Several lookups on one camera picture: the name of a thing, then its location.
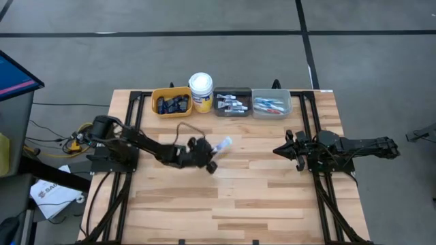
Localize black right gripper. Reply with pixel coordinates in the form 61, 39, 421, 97
272, 129, 320, 172

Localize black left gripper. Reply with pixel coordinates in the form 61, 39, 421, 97
170, 137, 222, 175

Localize beige plastic bin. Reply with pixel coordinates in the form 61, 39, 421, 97
251, 88, 293, 120

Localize red toothbrush pack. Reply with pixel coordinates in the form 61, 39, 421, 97
253, 107, 283, 116

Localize dark grey plastic bin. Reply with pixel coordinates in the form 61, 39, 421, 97
213, 86, 253, 118

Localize yellow Lysol wipes canister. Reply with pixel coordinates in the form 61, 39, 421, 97
188, 71, 215, 114

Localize yellow plastic bin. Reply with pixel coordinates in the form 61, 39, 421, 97
151, 86, 193, 119

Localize black desk leg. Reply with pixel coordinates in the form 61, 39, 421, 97
18, 155, 92, 193

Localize grey cart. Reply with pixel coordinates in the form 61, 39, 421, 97
0, 91, 35, 178

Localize dark grey cabinet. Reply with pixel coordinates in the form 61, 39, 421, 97
0, 173, 35, 245

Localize yellow container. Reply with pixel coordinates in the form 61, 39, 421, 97
0, 131, 11, 178

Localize blue lit monitor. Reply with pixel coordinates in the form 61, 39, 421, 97
0, 50, 46, 102

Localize black braided camera cable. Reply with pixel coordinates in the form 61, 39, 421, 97
172, 121, 207, 147

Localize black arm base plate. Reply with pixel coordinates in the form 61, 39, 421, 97
307, 158, 356, 174
86, 145, 140, 174

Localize black table frame rails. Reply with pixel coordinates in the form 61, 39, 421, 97
76, 90, 375, 245

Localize yellow cable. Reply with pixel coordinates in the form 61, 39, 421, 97
23, 122, 93, 159

